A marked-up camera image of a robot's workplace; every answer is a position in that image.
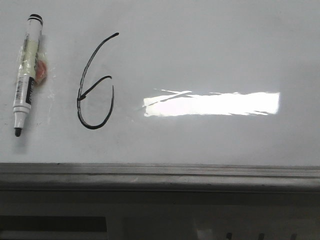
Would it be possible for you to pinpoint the white black whiteboard marker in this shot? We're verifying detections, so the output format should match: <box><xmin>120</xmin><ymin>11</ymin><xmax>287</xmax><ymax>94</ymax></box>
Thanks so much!
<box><xmin>13</xmin><ymin>13</ymin><xmax>44</xmax><ymax>137</ymax></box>

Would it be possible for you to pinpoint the white whiteboard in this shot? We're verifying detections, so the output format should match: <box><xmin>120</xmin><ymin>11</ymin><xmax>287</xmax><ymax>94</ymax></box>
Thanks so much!
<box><xmin>0</xmin><ymin>0</ymin><xmax>320</xmax><ymax>192</ymax></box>

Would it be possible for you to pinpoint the grey cabinet below whiteboard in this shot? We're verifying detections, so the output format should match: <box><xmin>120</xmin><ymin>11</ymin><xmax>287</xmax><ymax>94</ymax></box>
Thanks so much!
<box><xmin>0</xmin><ymin>191</ymin><xmax>320</xmax><ymax>240</ymax></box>

